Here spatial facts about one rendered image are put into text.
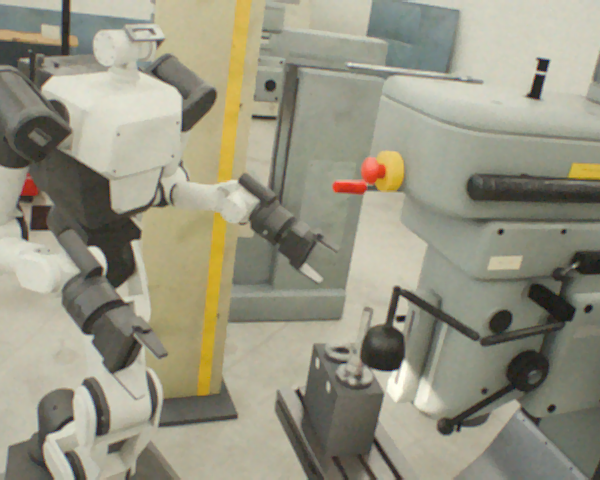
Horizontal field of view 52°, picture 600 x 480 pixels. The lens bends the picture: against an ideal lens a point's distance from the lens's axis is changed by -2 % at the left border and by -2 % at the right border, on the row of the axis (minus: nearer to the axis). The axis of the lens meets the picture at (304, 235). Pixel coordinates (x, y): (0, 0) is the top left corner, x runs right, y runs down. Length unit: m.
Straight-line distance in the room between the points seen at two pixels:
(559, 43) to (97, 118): 6.33
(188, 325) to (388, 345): 2.07
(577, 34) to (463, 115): 6.25
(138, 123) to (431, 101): 0.63
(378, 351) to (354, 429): 0.57
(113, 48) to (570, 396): 1.06
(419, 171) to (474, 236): 0.13
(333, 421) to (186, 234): 1.47
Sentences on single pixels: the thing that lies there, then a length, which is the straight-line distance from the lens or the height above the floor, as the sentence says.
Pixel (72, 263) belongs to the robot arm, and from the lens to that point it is 1.15.
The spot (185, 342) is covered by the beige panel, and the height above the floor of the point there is 0.35.
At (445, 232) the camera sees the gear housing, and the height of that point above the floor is 1.67.
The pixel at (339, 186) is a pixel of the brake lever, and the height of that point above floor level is 1.70.
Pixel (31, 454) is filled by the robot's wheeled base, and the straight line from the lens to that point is 2.12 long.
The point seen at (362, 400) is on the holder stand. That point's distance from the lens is 1.50.
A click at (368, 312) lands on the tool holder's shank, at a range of 1.43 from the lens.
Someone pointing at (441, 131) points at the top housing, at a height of 1.85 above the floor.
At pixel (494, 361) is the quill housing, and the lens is 1.09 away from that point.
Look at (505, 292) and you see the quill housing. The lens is 1.02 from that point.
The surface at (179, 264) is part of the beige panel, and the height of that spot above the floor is 0.77.
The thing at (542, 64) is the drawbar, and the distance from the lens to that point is 1.03.
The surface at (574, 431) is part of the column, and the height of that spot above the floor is 1.18.
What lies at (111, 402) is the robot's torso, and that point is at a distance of 1.53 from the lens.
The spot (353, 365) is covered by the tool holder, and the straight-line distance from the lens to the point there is 1.49.
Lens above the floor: 2.00
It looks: 22 degrees down
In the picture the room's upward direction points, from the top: 9 degrees clockwise
